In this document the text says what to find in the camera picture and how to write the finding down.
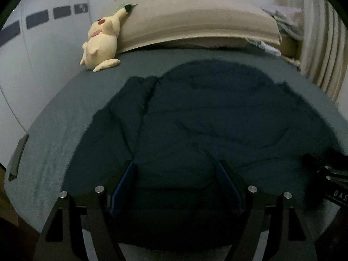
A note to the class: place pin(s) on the beige curtain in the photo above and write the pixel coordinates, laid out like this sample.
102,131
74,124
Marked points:
320,46

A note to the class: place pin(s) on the floral dark wardrobe panel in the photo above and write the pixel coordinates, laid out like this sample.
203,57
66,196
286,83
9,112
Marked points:
81,7

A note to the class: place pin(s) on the yellow plush toy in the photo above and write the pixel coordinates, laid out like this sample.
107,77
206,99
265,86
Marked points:
100,42

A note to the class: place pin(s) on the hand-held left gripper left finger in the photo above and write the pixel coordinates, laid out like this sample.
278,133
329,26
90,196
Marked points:
122,190

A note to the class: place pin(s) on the plain dark wardrobe panel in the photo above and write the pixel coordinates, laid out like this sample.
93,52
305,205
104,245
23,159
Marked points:
61,12

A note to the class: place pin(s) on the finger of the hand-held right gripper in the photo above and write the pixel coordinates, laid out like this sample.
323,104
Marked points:
314,160

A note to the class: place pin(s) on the white wardrobe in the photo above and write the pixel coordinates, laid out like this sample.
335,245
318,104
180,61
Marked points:
40,59

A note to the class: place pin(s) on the pile of clothes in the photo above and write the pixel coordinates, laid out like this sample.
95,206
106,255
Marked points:
285,21

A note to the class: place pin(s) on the grey bed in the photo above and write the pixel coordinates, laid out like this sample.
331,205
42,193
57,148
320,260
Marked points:
54,127

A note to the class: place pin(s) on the wooden bedside cabinet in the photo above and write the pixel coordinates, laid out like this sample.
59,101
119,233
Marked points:
289,47

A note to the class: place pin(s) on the dark navy hooded jacket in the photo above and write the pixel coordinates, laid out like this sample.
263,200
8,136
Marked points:
204,114

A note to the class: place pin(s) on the white cloth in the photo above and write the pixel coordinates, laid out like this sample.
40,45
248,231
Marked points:
265,47

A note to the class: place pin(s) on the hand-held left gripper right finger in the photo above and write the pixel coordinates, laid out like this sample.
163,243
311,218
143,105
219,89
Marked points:
229,189

